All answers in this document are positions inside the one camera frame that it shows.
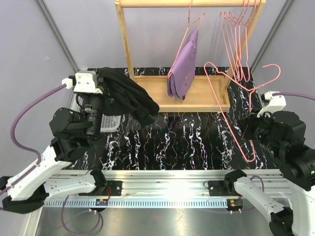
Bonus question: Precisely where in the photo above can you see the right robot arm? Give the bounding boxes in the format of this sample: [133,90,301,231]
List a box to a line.
[223,111,315,236]

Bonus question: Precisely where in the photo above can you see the pink hanger holding purple trousers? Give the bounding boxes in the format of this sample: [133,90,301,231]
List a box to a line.
[167,0,205,78]

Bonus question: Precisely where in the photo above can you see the pink hanger of black trousers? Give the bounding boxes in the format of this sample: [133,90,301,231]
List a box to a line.
[203,61,281,163]

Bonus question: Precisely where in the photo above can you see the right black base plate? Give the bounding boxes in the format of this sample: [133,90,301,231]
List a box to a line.
[203,180,241,197]

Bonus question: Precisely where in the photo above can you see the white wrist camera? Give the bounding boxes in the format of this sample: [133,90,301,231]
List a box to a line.
[62,70,102,94]
[256,91,286,118]

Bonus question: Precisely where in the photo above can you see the purple trousers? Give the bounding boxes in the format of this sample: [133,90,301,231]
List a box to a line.
[166,29,199,100]

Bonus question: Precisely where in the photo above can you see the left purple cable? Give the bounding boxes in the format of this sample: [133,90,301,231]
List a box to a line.
[0,83,103,234]

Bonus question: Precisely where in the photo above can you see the aluminium mounting rail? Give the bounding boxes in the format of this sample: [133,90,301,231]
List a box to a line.
[47,169,290,208]

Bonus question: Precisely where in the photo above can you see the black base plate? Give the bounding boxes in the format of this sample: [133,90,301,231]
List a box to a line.
[203,180,241,197]
[78,180,123,197]

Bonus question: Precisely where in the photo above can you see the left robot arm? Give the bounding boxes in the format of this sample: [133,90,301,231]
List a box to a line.
[0,70,107,214]

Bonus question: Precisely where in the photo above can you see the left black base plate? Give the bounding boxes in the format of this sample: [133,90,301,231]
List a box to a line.
[78,180,123,197]

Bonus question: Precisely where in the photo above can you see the white plastic basket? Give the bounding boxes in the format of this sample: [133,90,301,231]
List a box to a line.
[68,93,121,133]

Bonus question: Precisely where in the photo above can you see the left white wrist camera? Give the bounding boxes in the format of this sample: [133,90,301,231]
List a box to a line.
[62,70,102,94]

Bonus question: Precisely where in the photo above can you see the empty pink hanger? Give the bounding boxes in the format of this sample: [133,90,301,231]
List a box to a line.
[236,0,264,82]
[220,1,245,81]
[225,0,260,82]

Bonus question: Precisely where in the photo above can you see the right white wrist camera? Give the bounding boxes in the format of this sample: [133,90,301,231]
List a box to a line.
[256,91,286,118]

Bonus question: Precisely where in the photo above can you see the wooden clothes rack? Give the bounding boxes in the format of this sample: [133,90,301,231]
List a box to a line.
[114,0,267,113]

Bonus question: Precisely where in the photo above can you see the black trousers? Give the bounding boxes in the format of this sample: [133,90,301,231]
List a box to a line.
[97,67,159,128]

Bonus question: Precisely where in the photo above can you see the black marble pattern mat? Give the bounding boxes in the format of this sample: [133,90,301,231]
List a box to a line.
[69,80,275,170]

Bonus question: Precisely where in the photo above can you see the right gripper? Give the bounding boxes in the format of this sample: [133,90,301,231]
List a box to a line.
[237,107,284,157]

